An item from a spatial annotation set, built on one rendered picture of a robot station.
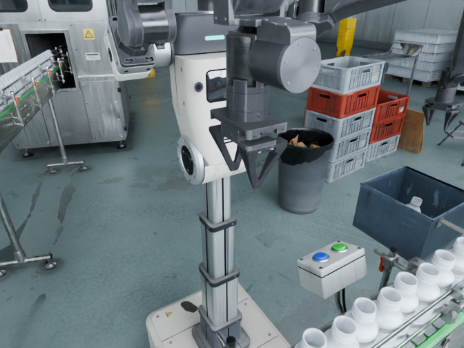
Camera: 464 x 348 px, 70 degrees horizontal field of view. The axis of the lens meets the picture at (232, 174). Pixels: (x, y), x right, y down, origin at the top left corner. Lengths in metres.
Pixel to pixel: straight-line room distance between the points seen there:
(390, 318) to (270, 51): 0.52
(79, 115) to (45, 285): 2.16
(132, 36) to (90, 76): 3.28
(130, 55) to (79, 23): 3.09
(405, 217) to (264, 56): 1.13
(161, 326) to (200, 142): 1.05
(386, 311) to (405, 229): 0.77
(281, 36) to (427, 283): 0.57
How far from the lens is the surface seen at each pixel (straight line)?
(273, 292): 2.22
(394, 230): 1.47
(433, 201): 1.71
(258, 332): 1.71
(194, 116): 0.92
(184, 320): 1.76
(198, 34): 0.96
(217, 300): 1.38
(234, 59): 0.43
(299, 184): 2.72
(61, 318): 2.31
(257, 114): 0.44
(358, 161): 3.74
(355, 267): 0.83
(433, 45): 7.96
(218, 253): 1.24
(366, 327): 0.67
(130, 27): 0.73
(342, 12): 0.99
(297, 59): 0.37
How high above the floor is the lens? 1.63
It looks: 28 degrees down
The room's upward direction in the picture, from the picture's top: straight up
